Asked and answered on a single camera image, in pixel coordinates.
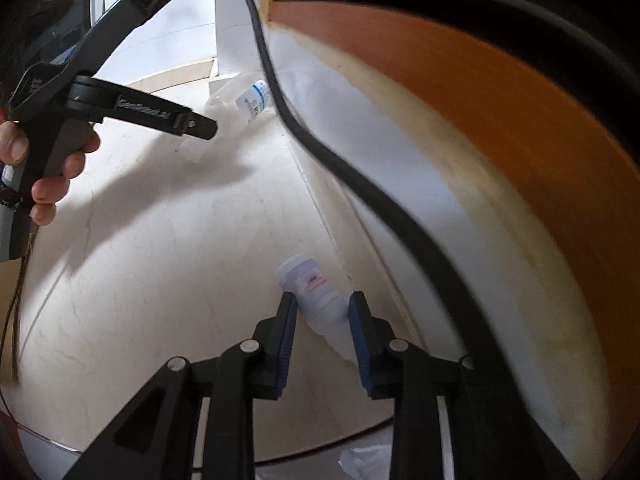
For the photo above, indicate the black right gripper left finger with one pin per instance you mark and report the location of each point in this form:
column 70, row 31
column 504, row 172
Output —
column 154, row 435

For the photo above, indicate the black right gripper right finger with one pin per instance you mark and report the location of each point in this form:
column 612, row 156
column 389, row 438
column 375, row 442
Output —
column 447, row 418

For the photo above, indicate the clear plastic water bottle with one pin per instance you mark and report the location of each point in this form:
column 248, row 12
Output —
column 234, row 108

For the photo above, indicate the small white dropper bottle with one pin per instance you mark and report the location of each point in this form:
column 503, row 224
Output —
column 322, row 306

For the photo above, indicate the person's left hand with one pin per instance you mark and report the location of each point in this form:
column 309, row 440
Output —
column 52, row 180

